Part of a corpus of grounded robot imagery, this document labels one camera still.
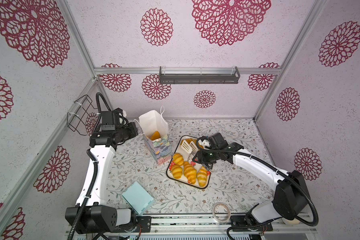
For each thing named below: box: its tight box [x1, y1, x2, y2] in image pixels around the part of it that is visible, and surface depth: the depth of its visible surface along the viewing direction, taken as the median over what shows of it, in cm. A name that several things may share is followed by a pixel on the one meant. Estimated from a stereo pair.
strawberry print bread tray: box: [165, 135, 213, 190], surface depth 90 cm
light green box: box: [121, 181, 155, 216], surface depth 81 cm
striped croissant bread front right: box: [197, 166, 208, 187], surface depth 89 cm
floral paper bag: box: [133, 105, 173, 166], surface depth 91 cm
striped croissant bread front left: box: [171, 164, 183, 179], surface depth 91 cm
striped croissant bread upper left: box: [172, 152, 185, 166], surface depth 95 cm
